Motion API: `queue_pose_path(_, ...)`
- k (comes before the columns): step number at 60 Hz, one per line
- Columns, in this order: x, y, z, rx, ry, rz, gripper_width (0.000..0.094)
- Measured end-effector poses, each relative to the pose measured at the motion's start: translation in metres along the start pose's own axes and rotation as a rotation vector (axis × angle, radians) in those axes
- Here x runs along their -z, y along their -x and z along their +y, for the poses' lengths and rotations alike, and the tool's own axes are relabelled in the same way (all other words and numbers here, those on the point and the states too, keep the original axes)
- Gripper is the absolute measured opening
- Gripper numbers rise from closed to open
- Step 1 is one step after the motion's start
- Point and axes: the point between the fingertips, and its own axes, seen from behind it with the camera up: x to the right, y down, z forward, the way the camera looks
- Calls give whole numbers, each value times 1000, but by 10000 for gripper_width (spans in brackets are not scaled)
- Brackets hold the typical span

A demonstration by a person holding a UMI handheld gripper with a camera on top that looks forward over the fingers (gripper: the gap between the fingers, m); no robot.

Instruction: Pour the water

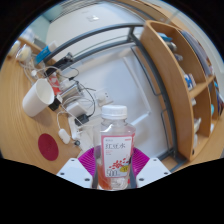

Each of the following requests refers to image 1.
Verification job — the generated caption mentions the blue and white tube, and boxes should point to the blue and white tube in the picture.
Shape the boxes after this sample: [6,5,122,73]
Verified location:
[34,40,58,65]

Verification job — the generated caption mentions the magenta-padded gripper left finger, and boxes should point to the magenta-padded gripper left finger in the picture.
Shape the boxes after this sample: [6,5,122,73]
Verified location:
[56,147,101,190]

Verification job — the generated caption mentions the wooden shelf unit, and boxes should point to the wooden shelf unit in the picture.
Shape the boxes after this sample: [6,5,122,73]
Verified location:
[139,19,224,163]

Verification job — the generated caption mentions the clear drink bottle white cap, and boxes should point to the clear drink bottle white cap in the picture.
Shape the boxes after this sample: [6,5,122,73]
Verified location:
[92,104,137,191]

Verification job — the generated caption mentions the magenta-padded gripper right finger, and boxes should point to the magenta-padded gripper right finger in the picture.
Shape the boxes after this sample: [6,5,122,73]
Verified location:
[128,147,172,190]

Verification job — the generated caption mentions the grey metal desk frame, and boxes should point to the grey metal desk frame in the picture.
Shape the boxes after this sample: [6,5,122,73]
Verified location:
[43,23,188,164]

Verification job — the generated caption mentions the white round case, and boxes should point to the white round case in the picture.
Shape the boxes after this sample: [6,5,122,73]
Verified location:
[16,44,33,63]

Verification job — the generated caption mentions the white paper cup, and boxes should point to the white paper cup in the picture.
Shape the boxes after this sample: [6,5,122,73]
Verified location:
[22,78,55,118]

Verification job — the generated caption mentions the white desk lamp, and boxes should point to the white desk lamp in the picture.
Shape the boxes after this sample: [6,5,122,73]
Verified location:
[122,56,152,126]

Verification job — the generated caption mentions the black electric shaver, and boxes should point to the black electric shaver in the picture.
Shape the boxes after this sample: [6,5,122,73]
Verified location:
[44,53,75,76]

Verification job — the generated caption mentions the flat round red coaster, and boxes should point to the flat round red coaster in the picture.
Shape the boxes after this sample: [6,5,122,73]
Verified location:
[37,133,60,162]

